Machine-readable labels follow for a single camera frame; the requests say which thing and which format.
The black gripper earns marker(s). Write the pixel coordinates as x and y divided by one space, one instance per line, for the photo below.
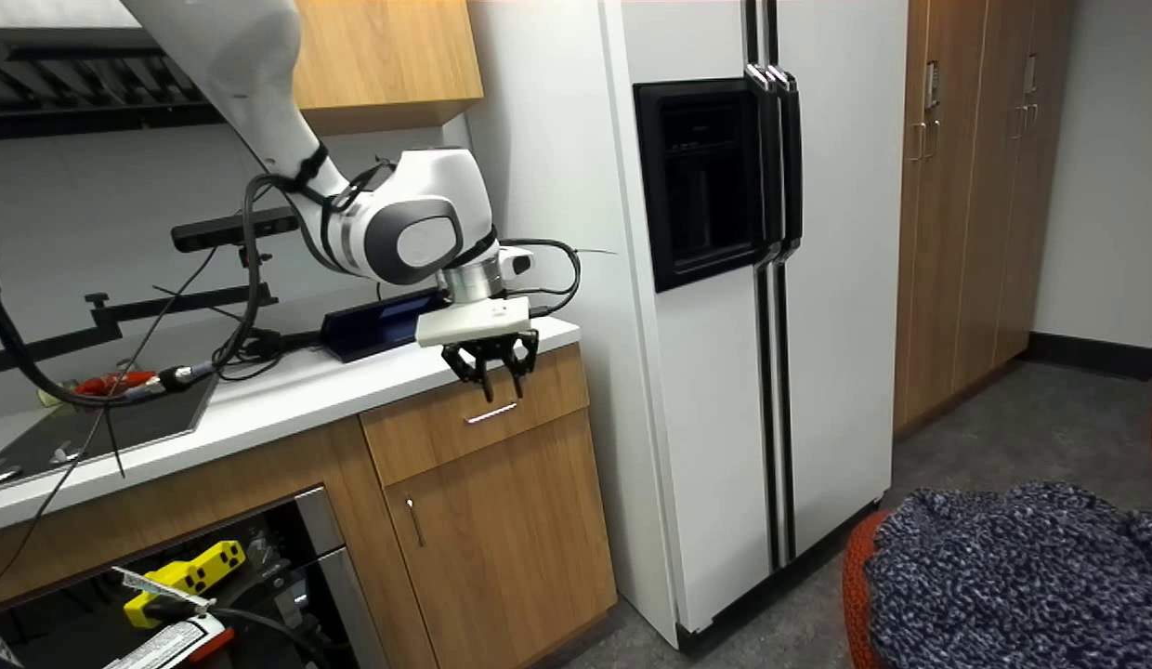
489 352

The wooden drawer white inside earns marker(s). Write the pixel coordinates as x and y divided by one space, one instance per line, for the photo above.
552 397

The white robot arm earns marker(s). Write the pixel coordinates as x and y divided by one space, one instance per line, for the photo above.
404 236

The dark blue flat device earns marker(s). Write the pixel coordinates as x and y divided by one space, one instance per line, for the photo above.
375 330

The black fridge dispenser panel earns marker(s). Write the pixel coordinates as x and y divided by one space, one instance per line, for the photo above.
708 189

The wooden base cabinet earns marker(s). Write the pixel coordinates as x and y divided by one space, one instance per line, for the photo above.
229 477

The wooden upper cabinet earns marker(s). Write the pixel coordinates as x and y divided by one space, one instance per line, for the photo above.
391 58

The white double door fridge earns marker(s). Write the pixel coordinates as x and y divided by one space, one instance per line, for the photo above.
838 309

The black flat mat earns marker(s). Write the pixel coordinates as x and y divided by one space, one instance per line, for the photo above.
105 429

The red round seat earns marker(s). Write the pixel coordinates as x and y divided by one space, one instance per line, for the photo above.
863 596

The white red tool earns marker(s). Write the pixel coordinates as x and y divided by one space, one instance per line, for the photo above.
172 643

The tall wooden cabinet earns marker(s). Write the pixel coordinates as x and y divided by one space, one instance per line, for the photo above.
971 211

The black range hood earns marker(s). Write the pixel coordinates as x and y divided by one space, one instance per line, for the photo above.
95 87

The blue shaggy blanket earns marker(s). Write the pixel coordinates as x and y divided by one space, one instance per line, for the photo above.
1024 581

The white wrist mount plate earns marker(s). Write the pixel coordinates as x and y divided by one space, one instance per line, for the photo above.
471 320

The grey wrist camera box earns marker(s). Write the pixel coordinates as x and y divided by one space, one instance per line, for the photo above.
516 260

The black bar camera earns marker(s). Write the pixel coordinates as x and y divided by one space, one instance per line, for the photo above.
211 229

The black clamp rail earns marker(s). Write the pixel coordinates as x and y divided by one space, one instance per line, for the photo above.
56 336

